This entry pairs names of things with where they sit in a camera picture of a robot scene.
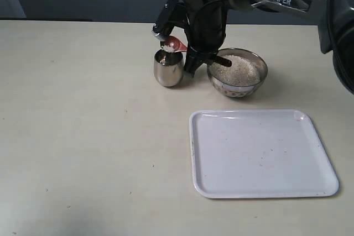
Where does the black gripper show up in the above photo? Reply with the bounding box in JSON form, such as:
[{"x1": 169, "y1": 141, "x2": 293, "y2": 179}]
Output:
[{"x1": 184, "y1": 3, "x2": 227, "y2": 77}]

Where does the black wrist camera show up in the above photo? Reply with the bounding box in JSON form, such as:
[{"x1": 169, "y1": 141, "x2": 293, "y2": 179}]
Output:
[{"x1": 152, "y1": 0, "x2": 189, "y2": 41}]

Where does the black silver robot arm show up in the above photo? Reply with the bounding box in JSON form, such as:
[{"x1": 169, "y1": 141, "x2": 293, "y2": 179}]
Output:
[{"x1": 183, "y1": 0, "x2": 353, "y2": 91}]

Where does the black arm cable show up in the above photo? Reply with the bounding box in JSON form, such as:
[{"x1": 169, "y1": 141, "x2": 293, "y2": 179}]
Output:
[{"x1": 190, "y1": 0, "x2": 249, "y2": 54}]

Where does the stainless steel cup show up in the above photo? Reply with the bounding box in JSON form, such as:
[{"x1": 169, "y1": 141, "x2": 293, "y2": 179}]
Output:
[{"x1": 154, "y1": 49, "x2": 184, "y2": 87}]

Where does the white plastic tray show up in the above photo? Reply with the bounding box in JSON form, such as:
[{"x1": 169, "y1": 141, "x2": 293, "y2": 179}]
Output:
[{"x1": 189, "y1": 109, "x2": 340, "y2": 199}]

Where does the steel bowl of rice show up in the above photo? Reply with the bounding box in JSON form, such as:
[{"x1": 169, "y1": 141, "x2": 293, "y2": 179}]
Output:
[{"x1": 207, "y1": 48, "x2": 268, "y2": 98}]

